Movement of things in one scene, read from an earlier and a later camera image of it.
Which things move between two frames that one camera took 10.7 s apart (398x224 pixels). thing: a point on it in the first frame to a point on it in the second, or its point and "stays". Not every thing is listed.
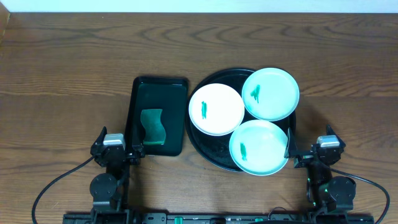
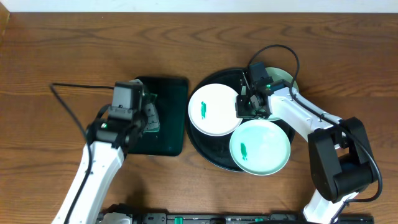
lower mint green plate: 257,147 stays
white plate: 216,109 stays
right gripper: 291,149 to 241,112
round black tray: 214,150 stays
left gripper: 115,154 to 144,112
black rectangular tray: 169,94 stays
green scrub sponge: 154,129 to 151,122
